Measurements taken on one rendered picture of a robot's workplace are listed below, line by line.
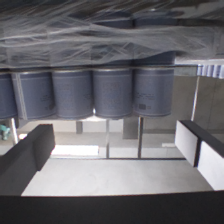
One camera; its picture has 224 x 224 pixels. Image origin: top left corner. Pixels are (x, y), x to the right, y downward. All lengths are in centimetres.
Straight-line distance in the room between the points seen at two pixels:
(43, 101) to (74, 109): 5
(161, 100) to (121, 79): 7
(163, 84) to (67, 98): 15
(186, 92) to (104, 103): 302
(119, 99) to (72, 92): 7
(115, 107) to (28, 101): 14
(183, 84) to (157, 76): 295
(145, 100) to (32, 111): 18
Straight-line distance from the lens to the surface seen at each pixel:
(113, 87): 25
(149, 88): 26
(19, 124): 411
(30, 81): 28
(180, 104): 327
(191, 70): 155
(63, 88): 26
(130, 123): 287
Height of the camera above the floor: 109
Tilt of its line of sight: 16 degrees up
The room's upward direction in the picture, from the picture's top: 180 degrees counter-clockwise
